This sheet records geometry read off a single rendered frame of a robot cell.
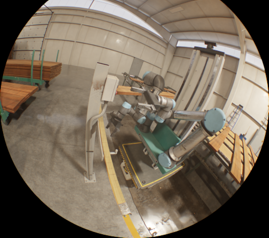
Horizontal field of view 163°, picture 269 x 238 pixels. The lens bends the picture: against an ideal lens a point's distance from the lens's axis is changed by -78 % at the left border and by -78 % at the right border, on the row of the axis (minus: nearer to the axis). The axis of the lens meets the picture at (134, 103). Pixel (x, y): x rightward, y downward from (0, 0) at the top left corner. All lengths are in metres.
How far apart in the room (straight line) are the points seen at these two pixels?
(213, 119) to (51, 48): 10.01
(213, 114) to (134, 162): 1.03
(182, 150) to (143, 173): 0.71
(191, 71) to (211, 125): 0.61
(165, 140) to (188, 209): 1.34
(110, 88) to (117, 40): 8.61
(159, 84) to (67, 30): 9.19
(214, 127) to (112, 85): 0.51
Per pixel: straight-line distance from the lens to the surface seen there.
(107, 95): 0.44
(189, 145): 0.59
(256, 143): 7.36
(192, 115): 0.70
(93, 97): 0.45
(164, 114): 0.68
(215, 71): 0.89
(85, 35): 9.04
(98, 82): 0.42
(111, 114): 0.82
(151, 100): 0.54
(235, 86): 6.89
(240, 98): 7.71
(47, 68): 3.02
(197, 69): 1.01
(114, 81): 0.42
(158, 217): 1.55
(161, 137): 1.06
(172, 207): 1.69
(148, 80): 0.91
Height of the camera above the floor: 1.34
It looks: 22 degrees down
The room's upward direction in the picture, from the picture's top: 21 degrees clockwise
